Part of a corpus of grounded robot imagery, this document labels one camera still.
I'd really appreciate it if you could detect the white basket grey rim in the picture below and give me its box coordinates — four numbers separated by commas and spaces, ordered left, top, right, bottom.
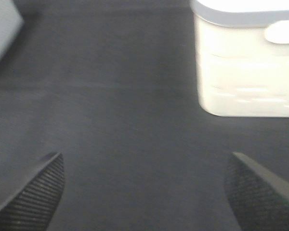
190, 0, 289, 117

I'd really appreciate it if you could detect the grey perforated basket orange rim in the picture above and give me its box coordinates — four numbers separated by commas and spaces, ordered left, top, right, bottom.
0, 0, 24, 60

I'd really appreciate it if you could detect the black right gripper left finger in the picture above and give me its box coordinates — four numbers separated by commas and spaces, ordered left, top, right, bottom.
0, 152, 65, 231

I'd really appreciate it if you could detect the black table cloth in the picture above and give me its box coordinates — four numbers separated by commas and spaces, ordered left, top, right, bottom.
0, 0, 289, 231

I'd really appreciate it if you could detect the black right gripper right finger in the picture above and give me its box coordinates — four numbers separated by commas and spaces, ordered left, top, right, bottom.
224, 152, 289, 231

